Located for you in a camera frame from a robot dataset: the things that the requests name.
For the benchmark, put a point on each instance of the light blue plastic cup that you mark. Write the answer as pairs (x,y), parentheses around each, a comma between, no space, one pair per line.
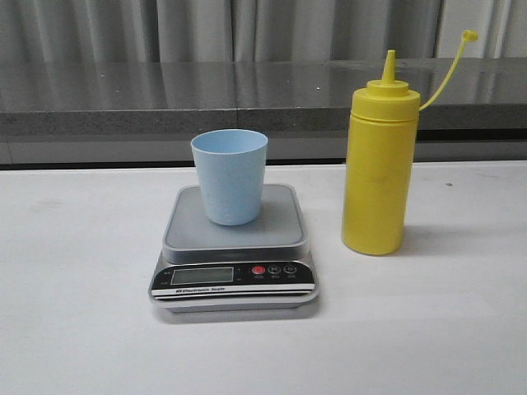
(230,165)

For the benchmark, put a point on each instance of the yellow squeeze bottle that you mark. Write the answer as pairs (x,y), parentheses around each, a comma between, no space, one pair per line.
(380,149)

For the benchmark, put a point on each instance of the silver electronic kitchen scale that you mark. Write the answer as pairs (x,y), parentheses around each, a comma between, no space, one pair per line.
(264,264)

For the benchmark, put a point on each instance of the grey stone counter ledge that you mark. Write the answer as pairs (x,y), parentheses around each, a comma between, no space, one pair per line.
(485,99)

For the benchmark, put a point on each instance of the grey curtain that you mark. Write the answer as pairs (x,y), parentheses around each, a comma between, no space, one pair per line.
(255,31)

